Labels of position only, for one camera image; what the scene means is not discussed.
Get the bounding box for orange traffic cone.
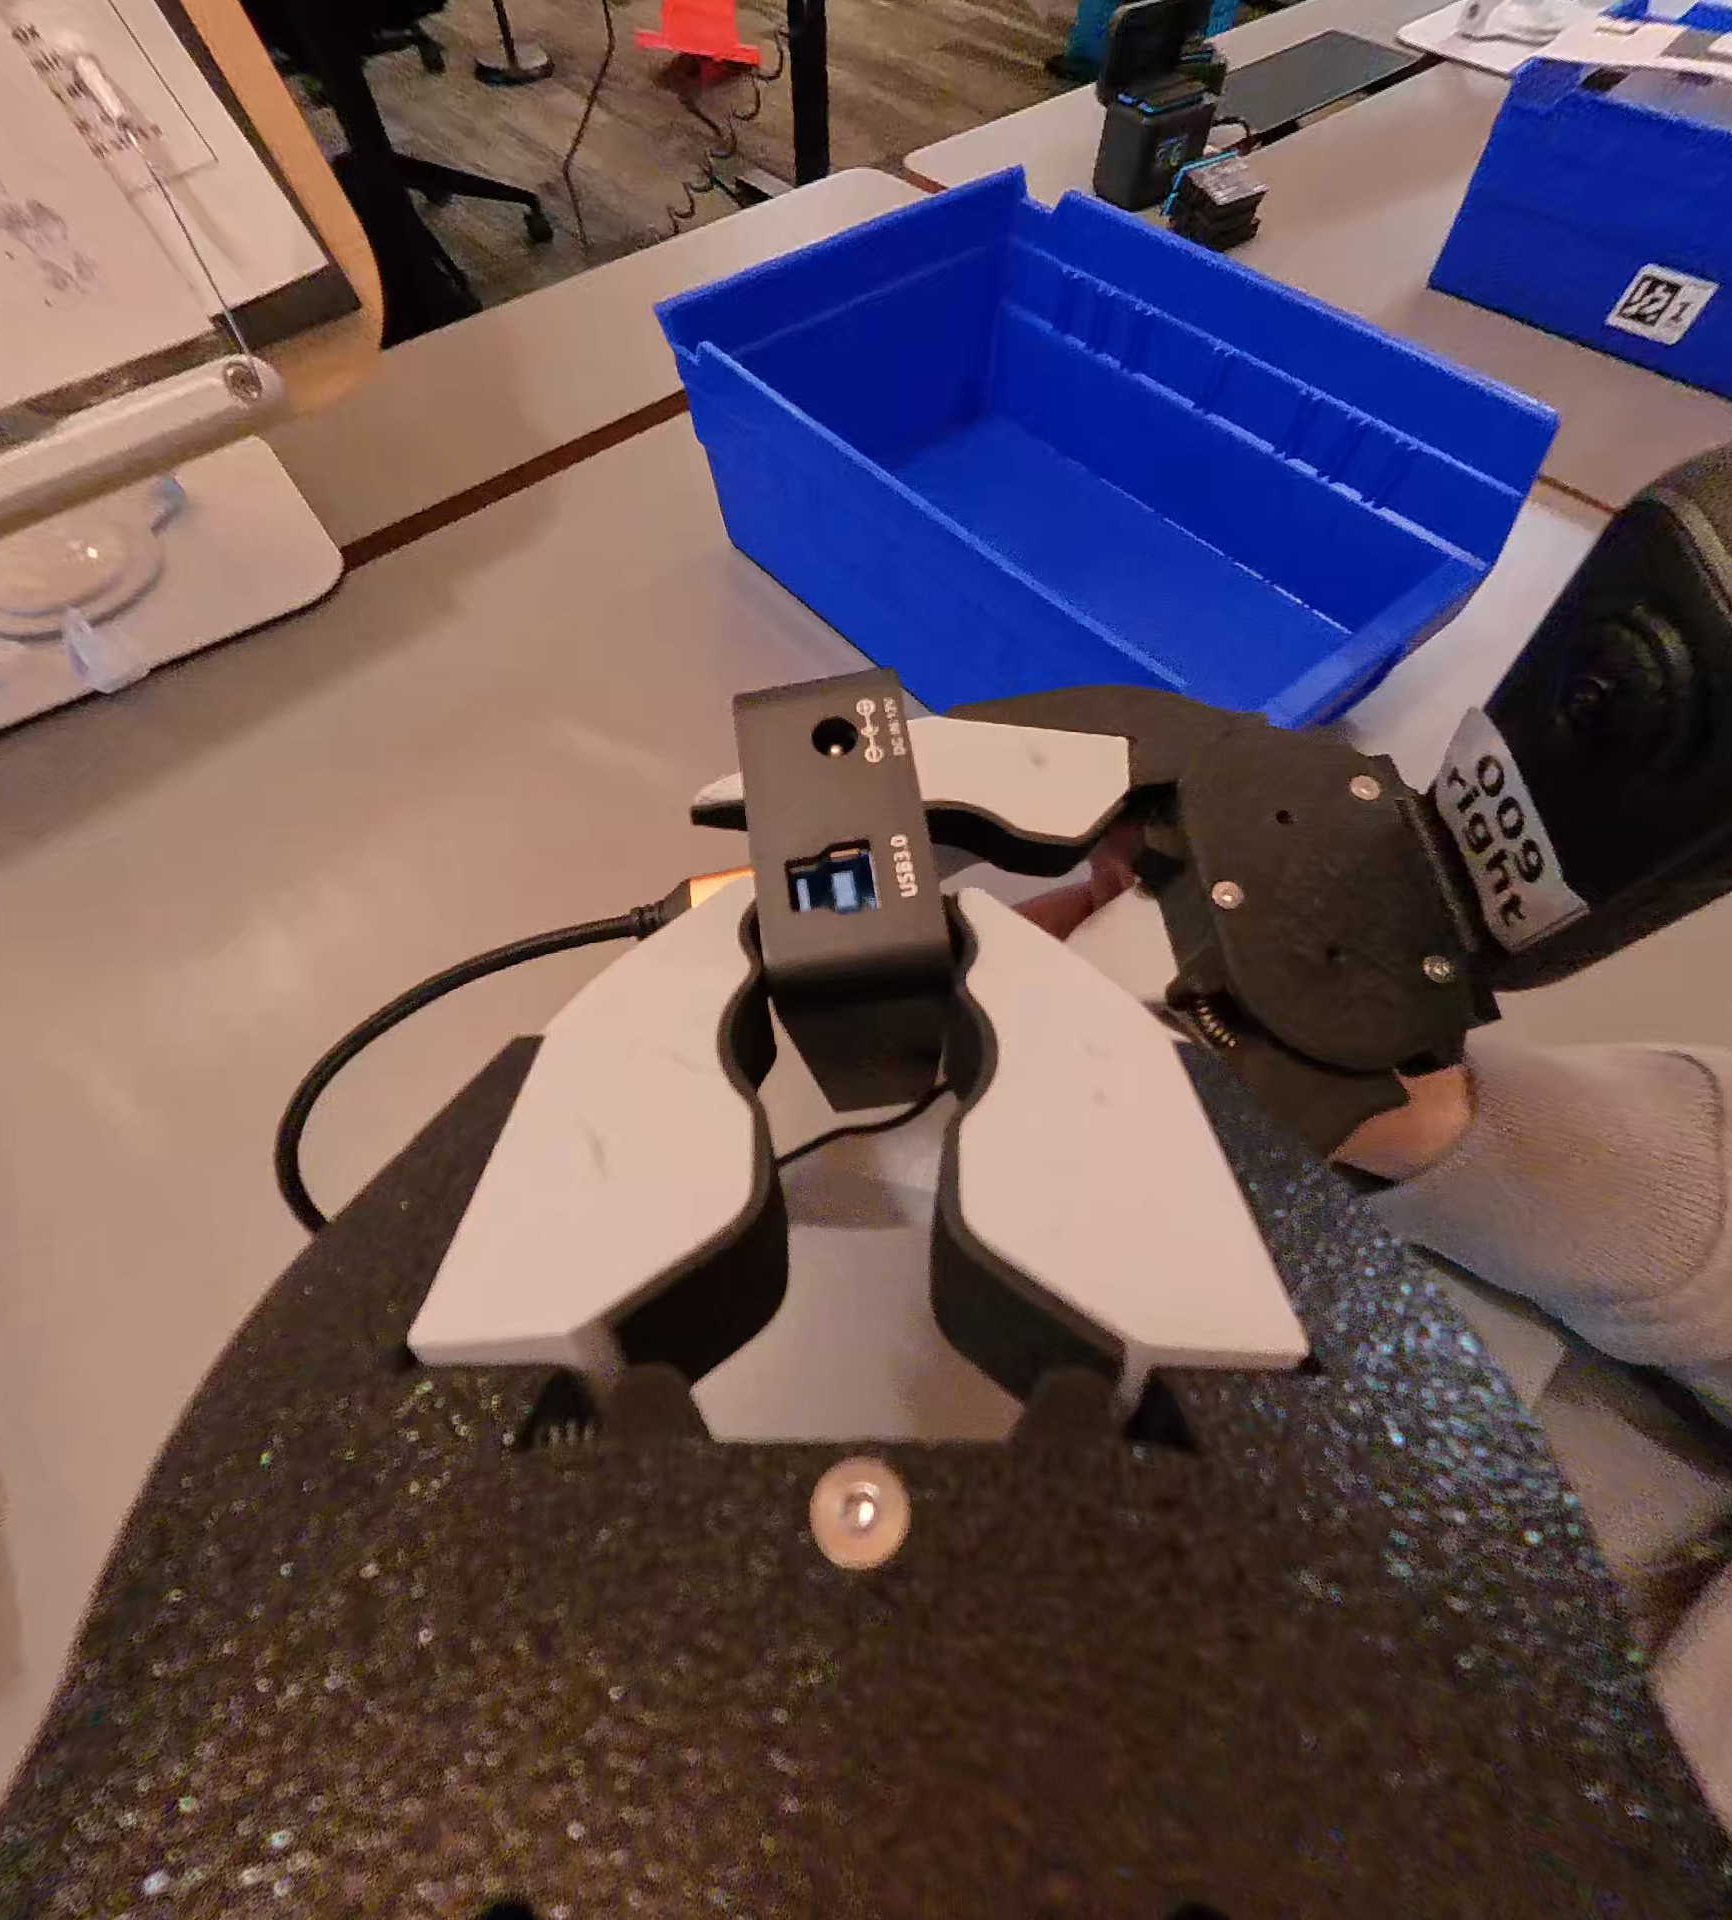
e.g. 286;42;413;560
633;0;766;89

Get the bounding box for black camera charger box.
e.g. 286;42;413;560
1089;0;1232;213

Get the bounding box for black usb hub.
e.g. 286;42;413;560
734;671;954;1116

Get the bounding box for black tablet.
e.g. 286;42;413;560
1208;30;1426;140

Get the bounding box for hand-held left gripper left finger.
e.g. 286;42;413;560
407;884;796;1374

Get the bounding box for person's right forearm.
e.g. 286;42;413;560
1346;1035;1732;1480

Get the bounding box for person's right hand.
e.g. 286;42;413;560
1328;1051;1477;1191

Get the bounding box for white printed paper sheets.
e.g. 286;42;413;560
1398;0;1732;96

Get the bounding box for grey desk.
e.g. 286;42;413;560
902;0;1732;516
0;169;1732;1920

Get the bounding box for empty blue plastic bin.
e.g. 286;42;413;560
652;169;1562;733

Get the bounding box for blue plastic bin with label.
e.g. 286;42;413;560
1426;0;1732;427

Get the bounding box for small black battery case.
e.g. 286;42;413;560
1165;157;1273;253

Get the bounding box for black cable with orange plug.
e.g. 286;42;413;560
272;866;961;1236

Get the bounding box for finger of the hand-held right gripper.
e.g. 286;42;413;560
690;717;1138;873

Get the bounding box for clear document stand with paper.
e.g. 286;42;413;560
0;0;388;775

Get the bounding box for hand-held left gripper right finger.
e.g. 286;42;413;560
932;884;1313;1379

